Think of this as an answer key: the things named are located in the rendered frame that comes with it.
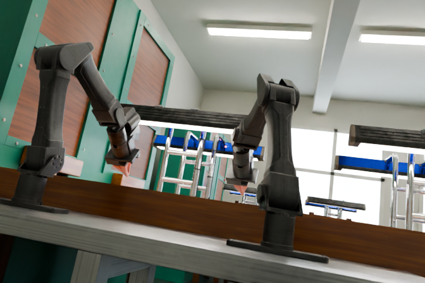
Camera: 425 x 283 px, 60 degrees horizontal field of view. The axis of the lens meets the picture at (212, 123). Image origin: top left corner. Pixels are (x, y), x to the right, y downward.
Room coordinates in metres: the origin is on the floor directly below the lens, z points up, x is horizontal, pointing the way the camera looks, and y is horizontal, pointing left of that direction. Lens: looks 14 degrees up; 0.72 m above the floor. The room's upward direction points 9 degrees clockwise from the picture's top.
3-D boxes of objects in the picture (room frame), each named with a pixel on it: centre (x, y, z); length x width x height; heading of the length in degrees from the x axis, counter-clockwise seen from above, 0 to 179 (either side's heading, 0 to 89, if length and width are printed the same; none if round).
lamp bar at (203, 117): (1.42, 0.15, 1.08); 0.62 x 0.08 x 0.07; 75
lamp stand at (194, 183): (1.50, 0.13, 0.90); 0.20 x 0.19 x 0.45; 75
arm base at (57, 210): (0.93, 0.41, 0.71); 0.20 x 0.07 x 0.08; 76
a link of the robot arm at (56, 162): (0.94, 0.41, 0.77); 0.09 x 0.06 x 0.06; 65
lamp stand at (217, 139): (1.88, 0.02, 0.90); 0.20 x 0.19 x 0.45; 75
